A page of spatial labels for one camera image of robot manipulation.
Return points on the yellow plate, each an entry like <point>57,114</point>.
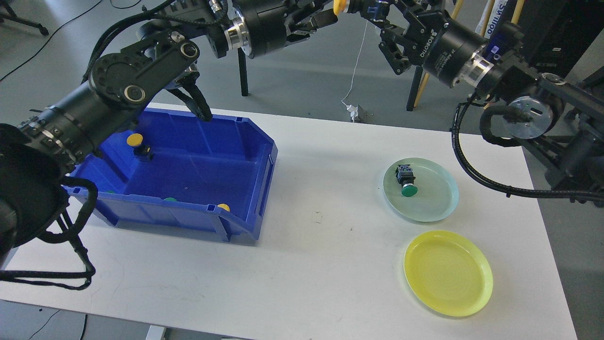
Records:
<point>448,273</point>

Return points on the blue plastic storage bin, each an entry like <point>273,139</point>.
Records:
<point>202,164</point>

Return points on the white power adapter plug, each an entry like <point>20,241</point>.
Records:
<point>358,114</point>

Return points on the black cabinet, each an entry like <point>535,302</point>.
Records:
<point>556,33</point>

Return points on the wooden leg right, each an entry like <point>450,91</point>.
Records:
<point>517,10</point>

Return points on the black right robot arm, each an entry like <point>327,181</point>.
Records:
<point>558,123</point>

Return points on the black trestle leg right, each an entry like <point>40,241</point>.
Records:
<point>415,87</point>

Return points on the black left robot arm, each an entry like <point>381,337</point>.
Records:
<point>132,61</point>

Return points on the white printed bag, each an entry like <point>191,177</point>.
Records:
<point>497,11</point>

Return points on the yellow push button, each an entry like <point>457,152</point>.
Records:
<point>141,151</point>
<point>358,5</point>

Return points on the light green plate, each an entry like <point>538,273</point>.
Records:
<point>437,193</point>

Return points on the black stand foot top left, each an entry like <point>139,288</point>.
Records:
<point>8,14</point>

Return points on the wooden leg middle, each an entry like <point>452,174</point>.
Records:
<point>481,28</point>

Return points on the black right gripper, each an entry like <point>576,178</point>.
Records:
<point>431,40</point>

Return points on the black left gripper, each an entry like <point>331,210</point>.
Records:
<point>272,26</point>

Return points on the black stand legs centre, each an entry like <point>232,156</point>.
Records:
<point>244,87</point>

